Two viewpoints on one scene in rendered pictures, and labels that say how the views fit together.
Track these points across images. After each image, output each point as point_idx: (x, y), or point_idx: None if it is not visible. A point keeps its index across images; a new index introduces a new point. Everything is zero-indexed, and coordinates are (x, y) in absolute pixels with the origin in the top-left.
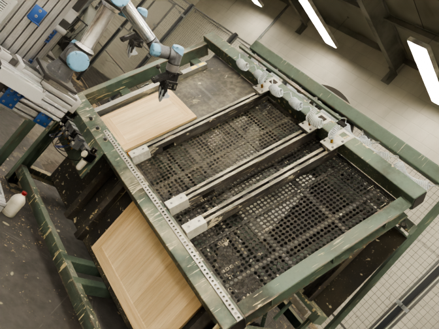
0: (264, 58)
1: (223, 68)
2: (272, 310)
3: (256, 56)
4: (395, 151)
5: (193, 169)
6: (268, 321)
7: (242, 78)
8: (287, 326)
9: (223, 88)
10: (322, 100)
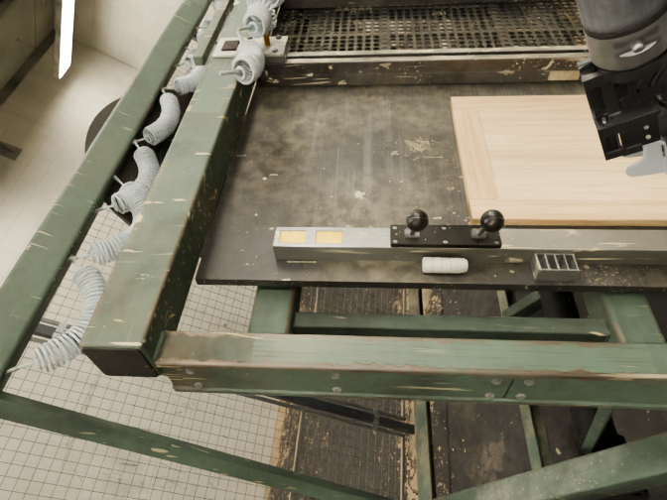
0: (34, 313)
1: (241, 210)
2: (326, 465)
3: (217, 11)
4: (193, 26)
5: (524, 27)
6: (350, 425)
7: (240, 150)
8: (323, 437)
9: (316, 144)
10: (139, 126)
